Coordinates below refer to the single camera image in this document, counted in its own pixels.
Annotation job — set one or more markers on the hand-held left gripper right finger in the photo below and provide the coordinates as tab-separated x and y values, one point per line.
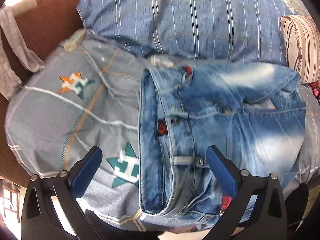
220	171

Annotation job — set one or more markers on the blue denim jeans pants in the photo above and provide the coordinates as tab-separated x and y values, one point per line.
225	130

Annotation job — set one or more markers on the grey star-print bedsheet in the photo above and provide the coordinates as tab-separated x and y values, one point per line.
37	120

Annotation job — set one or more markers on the grey cloth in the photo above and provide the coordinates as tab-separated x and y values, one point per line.
15	47

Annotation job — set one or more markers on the wooden chair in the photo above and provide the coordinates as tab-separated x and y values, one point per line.
10	200

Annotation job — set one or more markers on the red packet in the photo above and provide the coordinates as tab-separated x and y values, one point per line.
315	88

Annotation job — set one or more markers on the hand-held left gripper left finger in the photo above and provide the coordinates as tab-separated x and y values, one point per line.
88	170

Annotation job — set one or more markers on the beige striped pillow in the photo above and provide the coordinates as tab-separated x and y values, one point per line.
303	47

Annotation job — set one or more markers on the blue striped duvet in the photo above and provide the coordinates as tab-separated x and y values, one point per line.
190	22

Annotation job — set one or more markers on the brown headboard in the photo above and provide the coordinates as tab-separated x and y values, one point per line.
53	17

